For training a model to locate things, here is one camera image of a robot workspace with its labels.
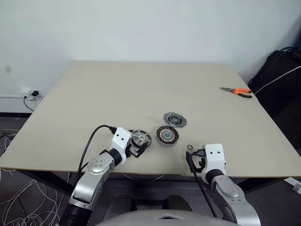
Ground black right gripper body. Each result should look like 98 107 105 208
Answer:
193 155 208 174

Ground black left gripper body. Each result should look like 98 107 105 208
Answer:
126 141 142 158

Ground grey round motor cover plate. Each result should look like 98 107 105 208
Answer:
162 112 188 129

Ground motor stator with copper coils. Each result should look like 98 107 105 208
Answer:
154 125 181 148

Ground grey robot torso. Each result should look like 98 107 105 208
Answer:
94 209 228 226

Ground white power strip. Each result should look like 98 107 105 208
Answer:
283 177 301 192

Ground black bag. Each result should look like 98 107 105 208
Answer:
247 46 301 148

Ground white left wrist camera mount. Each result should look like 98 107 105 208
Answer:
111 127 133 159

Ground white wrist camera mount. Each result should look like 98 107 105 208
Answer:
111 127 133 159
205 143 227 176

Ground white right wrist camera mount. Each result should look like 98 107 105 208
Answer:
205 143 227 176

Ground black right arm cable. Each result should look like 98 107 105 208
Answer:
191 150 219 218

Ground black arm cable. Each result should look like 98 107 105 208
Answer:
191 150 219 218
70 124 118 196

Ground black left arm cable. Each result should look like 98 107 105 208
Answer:
70 124 118 196

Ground orange handled needle-nose pliers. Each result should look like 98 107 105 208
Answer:
220 87 253 99

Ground black table frame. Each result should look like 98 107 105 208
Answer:
14 169 301 197

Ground black adapter cable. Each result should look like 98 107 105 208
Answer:
23 94 35 112

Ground wall power adapter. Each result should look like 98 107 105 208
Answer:
18 86 45 102

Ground white floor cable tangle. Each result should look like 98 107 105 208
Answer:
0 168 63 226

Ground white strap on bag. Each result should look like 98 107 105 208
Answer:
255 66 301 95

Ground white wall cable duct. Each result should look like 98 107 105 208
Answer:
0 95 36 114

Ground grey floor cables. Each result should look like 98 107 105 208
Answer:
0 129 18 153

